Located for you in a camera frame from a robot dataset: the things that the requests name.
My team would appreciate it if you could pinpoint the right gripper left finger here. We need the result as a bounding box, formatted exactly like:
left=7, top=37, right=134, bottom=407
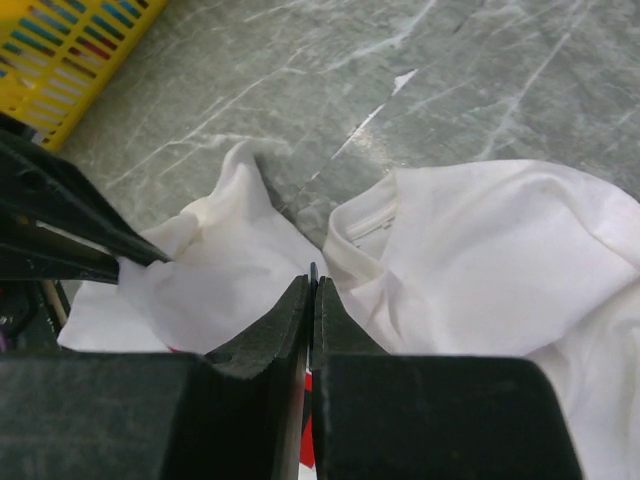
left=1, top=276, right=309, bottom=479

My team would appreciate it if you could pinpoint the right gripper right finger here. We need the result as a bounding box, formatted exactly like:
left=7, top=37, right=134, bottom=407
left=311, top=277, right=583, bottom=479

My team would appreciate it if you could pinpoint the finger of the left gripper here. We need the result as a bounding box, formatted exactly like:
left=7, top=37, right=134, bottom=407
left=1, top=219, right=119, bottom=284
left=1, top=131, right=171, bottom=267

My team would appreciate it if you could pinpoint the white Coca-Cola t-shirt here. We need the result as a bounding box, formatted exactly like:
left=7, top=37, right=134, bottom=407
left=58, top=143, right=639, bottom=479

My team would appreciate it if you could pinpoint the blue round brooch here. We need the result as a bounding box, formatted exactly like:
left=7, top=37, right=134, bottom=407
left=307, top=262, right=318, bottom=373

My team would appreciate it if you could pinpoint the yellow plastic basket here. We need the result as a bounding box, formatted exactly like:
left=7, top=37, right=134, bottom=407
left=1, top=1, right=166, bottom=151

